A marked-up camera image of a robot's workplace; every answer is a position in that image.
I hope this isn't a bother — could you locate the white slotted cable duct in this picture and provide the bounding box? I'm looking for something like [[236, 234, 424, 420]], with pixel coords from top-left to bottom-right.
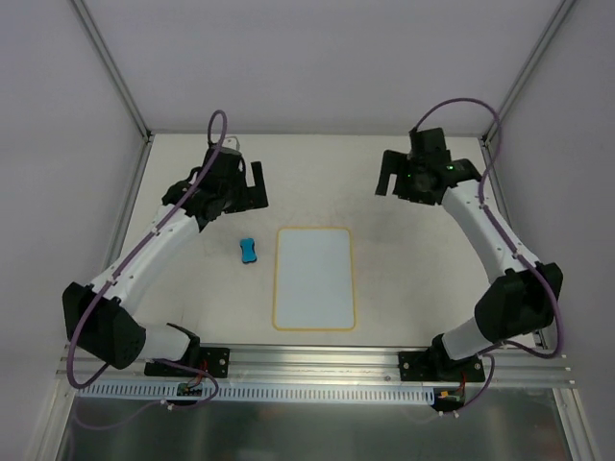
[[78, 379, 435, 405]]

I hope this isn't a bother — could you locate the right aluminium frame post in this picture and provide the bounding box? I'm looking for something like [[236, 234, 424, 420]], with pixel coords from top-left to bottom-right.
[[499, 0, 578, 123]]

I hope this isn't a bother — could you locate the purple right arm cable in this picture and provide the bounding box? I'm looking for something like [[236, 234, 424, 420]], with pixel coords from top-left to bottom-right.
[[412, 97, 564, 419]]

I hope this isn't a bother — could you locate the blue black whiteboard eraser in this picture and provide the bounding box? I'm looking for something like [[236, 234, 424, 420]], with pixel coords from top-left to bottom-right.
[[239, 237, 258, 264]]

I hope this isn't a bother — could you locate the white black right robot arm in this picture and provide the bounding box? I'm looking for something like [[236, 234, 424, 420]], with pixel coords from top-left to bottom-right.
[[376, 128, 563, 382]]

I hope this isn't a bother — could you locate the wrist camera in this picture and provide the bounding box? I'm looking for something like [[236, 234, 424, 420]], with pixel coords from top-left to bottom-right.
[[409, 128, 451, 164], [207, 145, 244, 178]]

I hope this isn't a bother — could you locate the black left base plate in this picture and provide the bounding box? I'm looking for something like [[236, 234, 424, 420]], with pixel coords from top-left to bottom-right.
[[144, 344, 231, 378]]

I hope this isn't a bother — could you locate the left aluminium frame post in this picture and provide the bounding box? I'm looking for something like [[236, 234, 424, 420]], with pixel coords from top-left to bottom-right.
[[69, 0, 151, 142]]

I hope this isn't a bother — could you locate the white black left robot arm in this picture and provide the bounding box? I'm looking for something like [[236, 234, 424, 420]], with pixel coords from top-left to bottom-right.
[[61, 147, 268, 376]]

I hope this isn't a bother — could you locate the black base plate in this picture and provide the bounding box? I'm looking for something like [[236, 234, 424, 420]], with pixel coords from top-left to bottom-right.
[[144, 344, 231, 378], [397, 350, 485, 383]]

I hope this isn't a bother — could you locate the aluminium mounting rail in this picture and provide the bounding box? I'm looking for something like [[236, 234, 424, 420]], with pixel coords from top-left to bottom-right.
[[53, 341, 576, 388]]

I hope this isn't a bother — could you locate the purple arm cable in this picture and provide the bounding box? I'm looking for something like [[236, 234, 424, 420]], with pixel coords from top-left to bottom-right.
[[412, 97, 564, 419], [64, 109, 228, 428]]

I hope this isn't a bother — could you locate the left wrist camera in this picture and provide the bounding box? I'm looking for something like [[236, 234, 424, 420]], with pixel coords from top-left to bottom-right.
[[207, 145, 244, 178]]

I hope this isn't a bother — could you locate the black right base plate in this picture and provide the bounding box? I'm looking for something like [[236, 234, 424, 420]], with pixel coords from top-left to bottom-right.
[[397, 350, 485, 383]]

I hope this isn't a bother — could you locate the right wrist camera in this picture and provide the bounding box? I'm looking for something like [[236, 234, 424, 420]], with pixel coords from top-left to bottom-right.
[[409, 128, 451, 164]]

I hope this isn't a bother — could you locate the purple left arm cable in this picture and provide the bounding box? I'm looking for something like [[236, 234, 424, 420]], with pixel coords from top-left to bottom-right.
[[64, 109, 228, 428]]

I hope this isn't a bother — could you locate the yellow framed small whiteboard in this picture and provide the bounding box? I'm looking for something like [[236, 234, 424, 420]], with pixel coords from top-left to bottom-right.
[[272, 227, 357, 332]]

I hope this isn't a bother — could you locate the aluminium frame post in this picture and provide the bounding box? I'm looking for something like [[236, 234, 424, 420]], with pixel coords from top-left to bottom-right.
[[499, 0, 578, 123], [69, 0, 151, 142]]

